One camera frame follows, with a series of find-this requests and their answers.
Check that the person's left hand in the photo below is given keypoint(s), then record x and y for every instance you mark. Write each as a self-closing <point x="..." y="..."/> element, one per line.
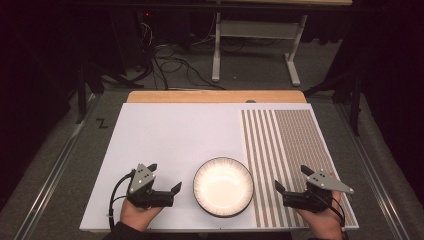
<point x="136" y="216"/>

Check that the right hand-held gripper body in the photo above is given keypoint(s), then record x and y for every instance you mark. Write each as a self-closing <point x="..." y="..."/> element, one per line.
<point x="320" y="196"/>

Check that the white plate with dark rim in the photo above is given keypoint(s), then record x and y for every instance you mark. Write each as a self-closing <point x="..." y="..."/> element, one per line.
<point x="223" y="186"/>

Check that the aluminium floor rail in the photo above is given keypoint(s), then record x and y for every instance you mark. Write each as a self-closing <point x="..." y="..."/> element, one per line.
<point x="53" y="173"/>
<point x="373" y="173"/>

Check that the black tripod stand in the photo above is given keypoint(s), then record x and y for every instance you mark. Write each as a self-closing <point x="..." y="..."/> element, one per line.
<point x="356" y="96"/>
<point x="81" y="90"/>

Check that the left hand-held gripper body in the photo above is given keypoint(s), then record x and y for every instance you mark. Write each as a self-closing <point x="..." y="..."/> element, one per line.
<point x="141" y="178"/>

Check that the striped placemat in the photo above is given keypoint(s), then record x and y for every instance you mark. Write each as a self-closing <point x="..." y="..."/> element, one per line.
<point x="293" y="140"/>

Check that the white metal stand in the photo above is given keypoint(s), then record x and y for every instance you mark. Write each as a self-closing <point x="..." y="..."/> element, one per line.
<point x="256" y="29"/>

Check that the person's right hand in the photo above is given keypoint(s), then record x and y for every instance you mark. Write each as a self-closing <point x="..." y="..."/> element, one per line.
<point x="325" y="223"/>

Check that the white striped table mat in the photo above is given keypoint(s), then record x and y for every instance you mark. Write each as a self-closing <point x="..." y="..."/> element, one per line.
<point x="173" y="140"/>

